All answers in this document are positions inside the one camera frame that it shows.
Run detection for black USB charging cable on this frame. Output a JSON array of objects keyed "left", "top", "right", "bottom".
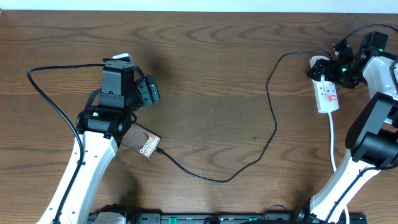
[{"left": 154, "top": 50, "right": 334, "bottom": 184}]

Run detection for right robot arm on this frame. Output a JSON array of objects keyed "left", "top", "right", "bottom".
[{"left": 296, "top": 31, "right": 397, "bottom": 223}]

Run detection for white power strip cord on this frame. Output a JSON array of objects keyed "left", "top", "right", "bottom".
[{"left": 328, "top": 112, "right": 350, "bottom": 224}]

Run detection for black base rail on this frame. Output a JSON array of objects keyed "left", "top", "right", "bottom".
[{"left": 88, "top": 212, "right": 368, "bottom": 224}]

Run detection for left black camera cable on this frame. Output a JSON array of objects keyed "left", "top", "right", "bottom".
[{"left": 26, "top": 63, "right": 106, "bottom": 224}]

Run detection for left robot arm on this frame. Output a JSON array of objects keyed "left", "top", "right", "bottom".
[{"left": 39, "top": 54, "right": 162, "bottom": 223}]

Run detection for white power strip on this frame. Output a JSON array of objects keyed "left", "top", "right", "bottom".
[{"left": 312, "top": 79, "right": 339, "bottom": 114}]

